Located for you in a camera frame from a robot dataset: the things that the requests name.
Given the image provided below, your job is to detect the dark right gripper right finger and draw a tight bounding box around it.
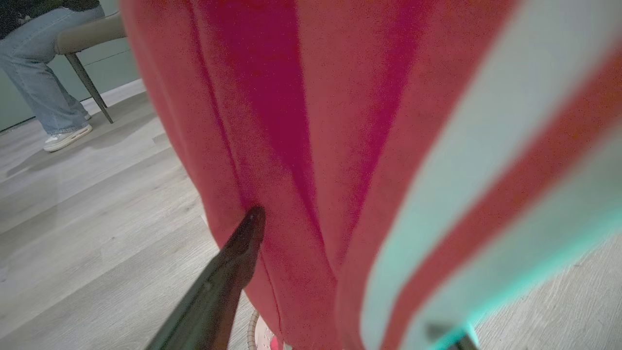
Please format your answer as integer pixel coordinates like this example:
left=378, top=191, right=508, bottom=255
left=445, top=333, right=479, bottom=350

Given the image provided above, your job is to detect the person in blue jeans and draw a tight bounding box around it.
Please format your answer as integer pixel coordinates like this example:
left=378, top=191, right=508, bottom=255
left=0, top=0, right=105, bottom=153

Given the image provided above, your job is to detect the red garment with white stripes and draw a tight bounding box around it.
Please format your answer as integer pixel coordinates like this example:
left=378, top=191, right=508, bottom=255
left=119, top=0, right=622, bottom=350

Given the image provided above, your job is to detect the beige chair with dark legs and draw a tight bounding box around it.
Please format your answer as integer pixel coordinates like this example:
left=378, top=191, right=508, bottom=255
left=54, top=12, right=128, bottom=124

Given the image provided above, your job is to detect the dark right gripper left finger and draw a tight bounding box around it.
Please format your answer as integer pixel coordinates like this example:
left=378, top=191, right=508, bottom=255
left=146, top=206, right=266, bottom=350

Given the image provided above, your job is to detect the white perforated laundry basket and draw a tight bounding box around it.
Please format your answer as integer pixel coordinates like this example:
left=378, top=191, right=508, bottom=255
left=247, top=310, right=292, bottom=350

